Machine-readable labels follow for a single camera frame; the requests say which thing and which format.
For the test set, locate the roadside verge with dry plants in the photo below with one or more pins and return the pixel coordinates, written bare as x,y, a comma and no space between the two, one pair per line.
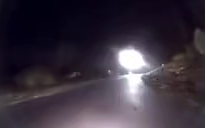
40,87

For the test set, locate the dark asphalt road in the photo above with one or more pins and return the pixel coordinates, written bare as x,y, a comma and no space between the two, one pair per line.
100,106

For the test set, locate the pale roadside guardrail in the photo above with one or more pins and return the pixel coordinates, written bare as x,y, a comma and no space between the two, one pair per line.
153,73

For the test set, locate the rough roadside verge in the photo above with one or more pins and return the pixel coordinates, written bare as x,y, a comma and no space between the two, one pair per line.
181,78

